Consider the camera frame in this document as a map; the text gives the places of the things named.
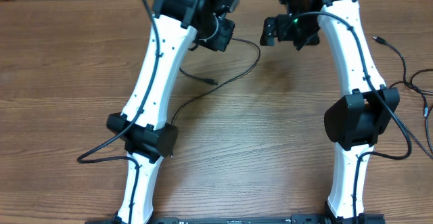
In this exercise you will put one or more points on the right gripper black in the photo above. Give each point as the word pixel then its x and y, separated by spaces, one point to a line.
pixel 282 21

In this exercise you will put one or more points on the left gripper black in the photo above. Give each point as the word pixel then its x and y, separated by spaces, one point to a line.
pixel 219 40

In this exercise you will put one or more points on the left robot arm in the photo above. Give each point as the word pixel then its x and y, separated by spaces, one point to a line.
pixel 142 124

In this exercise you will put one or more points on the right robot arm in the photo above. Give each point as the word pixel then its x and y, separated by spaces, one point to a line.
pixel 364 110

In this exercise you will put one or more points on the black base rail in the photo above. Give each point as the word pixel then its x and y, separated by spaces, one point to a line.
pixel 294 219

